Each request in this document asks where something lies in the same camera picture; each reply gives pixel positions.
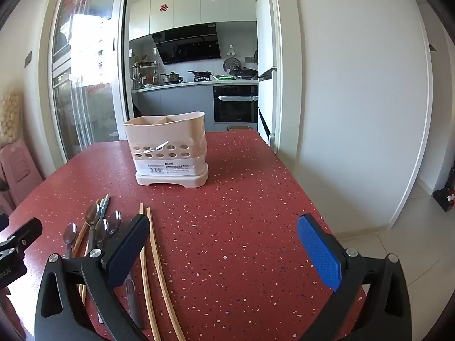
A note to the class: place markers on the bag of yellow balls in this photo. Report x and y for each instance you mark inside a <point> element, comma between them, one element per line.
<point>10,117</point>

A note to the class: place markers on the stack of pink stools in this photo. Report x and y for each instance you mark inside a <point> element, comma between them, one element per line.
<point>19,174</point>

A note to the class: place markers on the red and black floor device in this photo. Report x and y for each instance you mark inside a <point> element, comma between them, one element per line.
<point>444,199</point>

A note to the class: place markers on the steel cooking pot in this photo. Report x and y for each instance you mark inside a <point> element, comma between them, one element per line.
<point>173,77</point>

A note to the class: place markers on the grey kitchen counter cabinets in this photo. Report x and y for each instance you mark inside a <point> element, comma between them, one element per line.
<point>177,103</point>

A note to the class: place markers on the black range hood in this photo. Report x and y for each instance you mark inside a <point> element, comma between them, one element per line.
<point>188,44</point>

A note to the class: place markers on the spice rack with bottles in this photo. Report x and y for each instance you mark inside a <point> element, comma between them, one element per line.
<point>144,74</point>

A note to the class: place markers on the sliding glass door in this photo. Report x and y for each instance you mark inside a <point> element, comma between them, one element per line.
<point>89,78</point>

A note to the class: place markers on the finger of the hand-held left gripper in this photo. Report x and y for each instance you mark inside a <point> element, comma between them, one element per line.
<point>25,230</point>
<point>3,222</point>

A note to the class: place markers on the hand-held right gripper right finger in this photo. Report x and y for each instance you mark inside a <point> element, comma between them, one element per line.
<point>320,252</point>

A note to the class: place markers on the black wok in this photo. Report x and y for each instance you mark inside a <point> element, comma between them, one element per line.
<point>245,72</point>

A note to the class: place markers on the cardboard box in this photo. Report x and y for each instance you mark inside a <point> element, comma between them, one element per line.
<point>237,128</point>

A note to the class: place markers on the beige plastic utensil holder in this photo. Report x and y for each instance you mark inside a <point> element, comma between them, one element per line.
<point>167,142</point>

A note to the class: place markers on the black frying pan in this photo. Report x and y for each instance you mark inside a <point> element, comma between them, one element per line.
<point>201,74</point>

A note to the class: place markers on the white wall cabinets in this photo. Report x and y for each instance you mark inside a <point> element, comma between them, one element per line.
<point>188,7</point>

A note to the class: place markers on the dark wall switch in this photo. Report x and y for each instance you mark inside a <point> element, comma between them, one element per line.
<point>28,59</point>

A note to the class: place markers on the black built-in oven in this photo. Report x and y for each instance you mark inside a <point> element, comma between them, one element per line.
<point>234,108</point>

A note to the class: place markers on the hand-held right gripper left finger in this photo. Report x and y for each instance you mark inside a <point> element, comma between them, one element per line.
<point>128,247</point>

